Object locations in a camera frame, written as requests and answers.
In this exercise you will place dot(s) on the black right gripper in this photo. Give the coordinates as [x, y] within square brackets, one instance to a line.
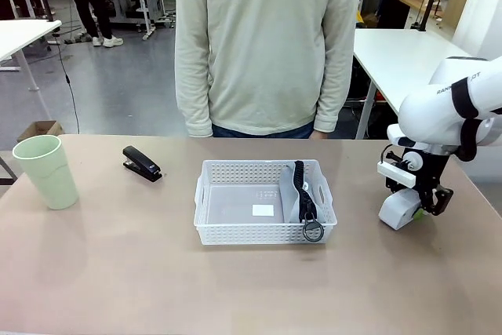
[431, 170]

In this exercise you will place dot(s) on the black stapler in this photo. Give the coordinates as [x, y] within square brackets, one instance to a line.
[141, 162]

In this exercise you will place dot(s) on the person left forearm cream sleeve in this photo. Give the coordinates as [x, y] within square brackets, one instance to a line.
[331, 99]

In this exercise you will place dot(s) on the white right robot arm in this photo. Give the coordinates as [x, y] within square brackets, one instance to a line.
[431, 115]

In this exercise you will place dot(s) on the person right forearm cream sleeve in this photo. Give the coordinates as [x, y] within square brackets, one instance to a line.
[194, 103]

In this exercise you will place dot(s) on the white perforated plastic basket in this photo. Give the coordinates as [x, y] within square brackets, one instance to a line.
[235, 230]

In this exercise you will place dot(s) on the large white table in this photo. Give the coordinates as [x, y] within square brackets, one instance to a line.
[400, 56]

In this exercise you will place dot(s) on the blue jeans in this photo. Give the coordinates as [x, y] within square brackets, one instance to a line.
[263, 131]

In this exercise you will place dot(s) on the wooden top table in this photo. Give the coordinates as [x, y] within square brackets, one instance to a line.
[415, 3]

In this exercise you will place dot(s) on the person torso in cream sweater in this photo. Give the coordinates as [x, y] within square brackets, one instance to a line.
[266, 37]

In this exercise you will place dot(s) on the white sneaker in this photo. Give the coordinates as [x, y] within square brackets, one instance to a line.
[97, 41]
[112, 41]

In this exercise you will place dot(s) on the pale green plastic cup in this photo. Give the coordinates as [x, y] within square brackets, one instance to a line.
[47, 182]

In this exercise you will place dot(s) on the open cardboard box on floor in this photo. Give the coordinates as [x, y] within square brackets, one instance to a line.
[41, 129]

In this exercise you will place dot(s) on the white table with angled leg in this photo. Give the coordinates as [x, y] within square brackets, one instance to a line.
[23, 37]

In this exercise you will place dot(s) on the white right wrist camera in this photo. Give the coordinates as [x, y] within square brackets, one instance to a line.
[396, 174]

